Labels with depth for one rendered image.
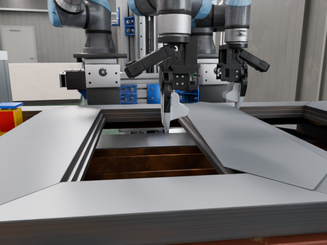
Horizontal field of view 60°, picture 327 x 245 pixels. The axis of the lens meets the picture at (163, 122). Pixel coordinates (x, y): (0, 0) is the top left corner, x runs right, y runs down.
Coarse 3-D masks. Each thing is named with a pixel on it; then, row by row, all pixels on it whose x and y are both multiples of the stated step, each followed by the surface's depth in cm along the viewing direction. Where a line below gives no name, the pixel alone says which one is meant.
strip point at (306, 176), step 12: (240, 168) 43; (252, 168) 43; (264, 168) 43; (276, 168) 43; (288, 168) 43; (300, 168) 43; (312, 168) 43; (324, 168) 43; (276, 180) 38; (288, 180) 38; (300, 180) 38; (312, 180) 38
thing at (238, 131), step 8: (200, 128) 67; (208, 128) 67; (216, 128) 67; (224, 128) 67; (232, 128) 67; (240, 128) 67; (248, 128) 67; (256, 128) 67; (264, 128) 67; (208, 136) 60; (216, 136) 60; (224, 136) 60; (232, 136) 60; (240, 136) 60; (248, 136) 60; (256, 136) 60
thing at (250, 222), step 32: (96, 128) 74; (192, 128) 75; (0, 224) 29; (32, 224) 29; (64, 224) 30; (96, 224) 30; (128, 224) 31; (160, 224) 31; (192, 224) 32; (224, 224) 32; (256, 224) 32; (288, 224) 33; (320, 224) 33
